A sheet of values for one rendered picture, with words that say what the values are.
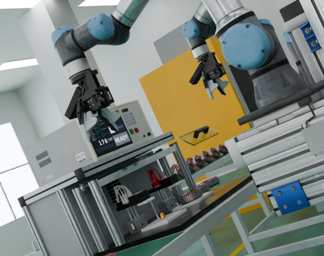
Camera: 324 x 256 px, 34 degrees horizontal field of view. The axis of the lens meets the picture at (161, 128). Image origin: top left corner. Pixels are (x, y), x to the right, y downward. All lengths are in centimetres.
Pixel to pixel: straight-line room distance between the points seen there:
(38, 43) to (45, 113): 370
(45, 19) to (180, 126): 210
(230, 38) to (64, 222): 123
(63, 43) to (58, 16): 507
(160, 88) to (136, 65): 249
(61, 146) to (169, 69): 392
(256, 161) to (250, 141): 6
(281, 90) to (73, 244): 120
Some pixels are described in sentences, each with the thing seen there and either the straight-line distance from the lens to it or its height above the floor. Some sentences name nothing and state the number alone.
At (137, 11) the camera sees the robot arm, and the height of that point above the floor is 147.
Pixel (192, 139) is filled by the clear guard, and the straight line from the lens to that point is 232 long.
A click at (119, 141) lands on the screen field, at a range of 236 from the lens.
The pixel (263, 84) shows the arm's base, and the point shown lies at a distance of 150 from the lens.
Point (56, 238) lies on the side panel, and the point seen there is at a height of 89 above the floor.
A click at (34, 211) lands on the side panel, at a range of 240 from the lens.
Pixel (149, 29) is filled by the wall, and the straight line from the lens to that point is 849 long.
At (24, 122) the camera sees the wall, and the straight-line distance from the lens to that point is 1051.
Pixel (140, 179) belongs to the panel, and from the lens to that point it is 257.
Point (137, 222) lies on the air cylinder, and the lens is 227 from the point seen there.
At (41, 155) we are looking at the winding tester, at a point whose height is 125.
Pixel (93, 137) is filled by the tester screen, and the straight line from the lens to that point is 225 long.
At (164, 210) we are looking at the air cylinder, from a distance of 246.
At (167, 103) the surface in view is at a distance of 624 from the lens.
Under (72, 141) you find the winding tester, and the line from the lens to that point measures 230.
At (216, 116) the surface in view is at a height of 114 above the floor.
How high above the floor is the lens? 105
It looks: 2 degrees up
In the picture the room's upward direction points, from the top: 24 degrees counter-clockwise
